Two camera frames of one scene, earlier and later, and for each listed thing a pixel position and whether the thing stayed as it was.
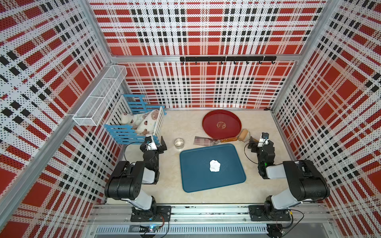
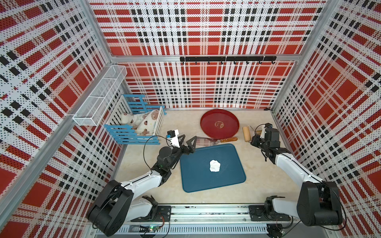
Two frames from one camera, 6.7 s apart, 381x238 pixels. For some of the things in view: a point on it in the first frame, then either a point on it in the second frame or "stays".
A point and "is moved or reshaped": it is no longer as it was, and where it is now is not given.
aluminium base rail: [115, 220] stays
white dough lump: [215, 165] stays
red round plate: [222, 124] stays
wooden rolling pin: [244, 136] is moved or reshaped
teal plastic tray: [211, 167] stays
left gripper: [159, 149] → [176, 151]
